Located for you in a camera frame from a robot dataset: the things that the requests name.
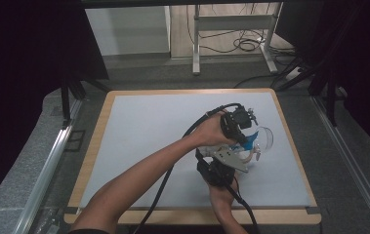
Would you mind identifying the blue and white milk pouch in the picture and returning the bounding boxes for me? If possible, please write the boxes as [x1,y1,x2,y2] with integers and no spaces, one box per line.
[197,131,263,161]

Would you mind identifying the black floor cables bundle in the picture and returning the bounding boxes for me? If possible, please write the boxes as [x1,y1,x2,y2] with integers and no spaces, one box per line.
[185,3,299,58]

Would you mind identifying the black bracket frame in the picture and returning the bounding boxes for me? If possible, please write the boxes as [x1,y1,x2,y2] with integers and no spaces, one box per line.
[64,129,87,153]

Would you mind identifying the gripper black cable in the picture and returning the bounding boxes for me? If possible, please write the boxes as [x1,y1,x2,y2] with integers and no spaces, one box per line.
[133,102,244,234]
[226,176,261,234]

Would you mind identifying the person's left hand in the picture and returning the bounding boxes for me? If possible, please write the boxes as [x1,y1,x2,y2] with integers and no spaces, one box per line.
[193,111,239,149]

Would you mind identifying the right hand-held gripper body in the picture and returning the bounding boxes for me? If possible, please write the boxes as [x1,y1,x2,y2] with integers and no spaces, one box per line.
[196,144,251,188]

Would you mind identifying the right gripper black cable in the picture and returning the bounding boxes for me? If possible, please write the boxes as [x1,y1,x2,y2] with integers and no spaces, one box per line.
[226,176,261,234]

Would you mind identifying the black metal stand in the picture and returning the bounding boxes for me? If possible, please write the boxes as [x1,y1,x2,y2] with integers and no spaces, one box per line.
[59,76,110,129]
[269,57,341,129]

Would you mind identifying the white board panel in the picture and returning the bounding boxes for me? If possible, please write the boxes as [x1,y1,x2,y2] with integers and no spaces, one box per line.
[84,5,171,57]

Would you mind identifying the white power strip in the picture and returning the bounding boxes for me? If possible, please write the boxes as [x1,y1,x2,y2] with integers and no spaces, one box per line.
[284,66,304,82]

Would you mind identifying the wooden table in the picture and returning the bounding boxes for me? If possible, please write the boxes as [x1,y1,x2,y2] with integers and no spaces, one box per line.
[63,87,322,226]

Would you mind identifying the black curtain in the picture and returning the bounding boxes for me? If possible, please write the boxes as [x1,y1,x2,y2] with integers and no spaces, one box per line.
[0,0,109,215]
[274,0,370,157]

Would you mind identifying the person's right hand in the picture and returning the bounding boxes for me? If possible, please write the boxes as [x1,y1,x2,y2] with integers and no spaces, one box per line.
[205,175,241,213]

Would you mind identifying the glass jar with hinged lid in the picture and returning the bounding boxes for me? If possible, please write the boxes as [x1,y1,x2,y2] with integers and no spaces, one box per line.
[230,126,275,174]

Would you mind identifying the white metal desk frame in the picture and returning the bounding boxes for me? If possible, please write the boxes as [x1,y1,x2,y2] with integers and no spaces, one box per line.
[191,3,284,76]

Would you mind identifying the aluminium rail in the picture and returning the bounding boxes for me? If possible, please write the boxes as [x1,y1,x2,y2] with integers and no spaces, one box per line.
[12,97,83,234]
[311,96,370,230]

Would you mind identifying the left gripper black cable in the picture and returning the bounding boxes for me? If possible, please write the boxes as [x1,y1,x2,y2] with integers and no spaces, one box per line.
[133,102,244,234]

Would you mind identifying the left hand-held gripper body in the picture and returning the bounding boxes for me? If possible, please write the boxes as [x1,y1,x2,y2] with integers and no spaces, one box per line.
[219,104,260,141]

